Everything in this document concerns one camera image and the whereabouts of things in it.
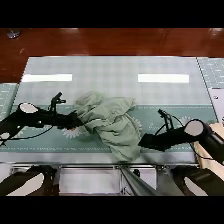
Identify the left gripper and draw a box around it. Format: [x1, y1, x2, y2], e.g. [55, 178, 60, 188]
[55, 111, 85, 131]

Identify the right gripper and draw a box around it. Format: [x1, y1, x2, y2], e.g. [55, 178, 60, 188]
[137, 132, 168, 153]

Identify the pale green shirt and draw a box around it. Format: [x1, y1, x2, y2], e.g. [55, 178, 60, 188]
[72, 91, 143, 164]

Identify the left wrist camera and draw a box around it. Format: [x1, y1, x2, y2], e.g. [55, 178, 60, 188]
[49, 91, 67, 113]

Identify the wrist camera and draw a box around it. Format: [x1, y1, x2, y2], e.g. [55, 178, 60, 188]
[49, 91, 67, 113]
[157, 108, 175, 133]

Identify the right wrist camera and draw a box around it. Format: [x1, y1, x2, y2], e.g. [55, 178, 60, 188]
[157, 108, 175, 133]

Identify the black cable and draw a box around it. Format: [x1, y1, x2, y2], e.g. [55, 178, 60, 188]
[5, 125, 55, 142]
[154, 114, 186, 136]

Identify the silver frame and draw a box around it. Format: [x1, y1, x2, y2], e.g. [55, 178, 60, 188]
[0, 161, 224, 197]

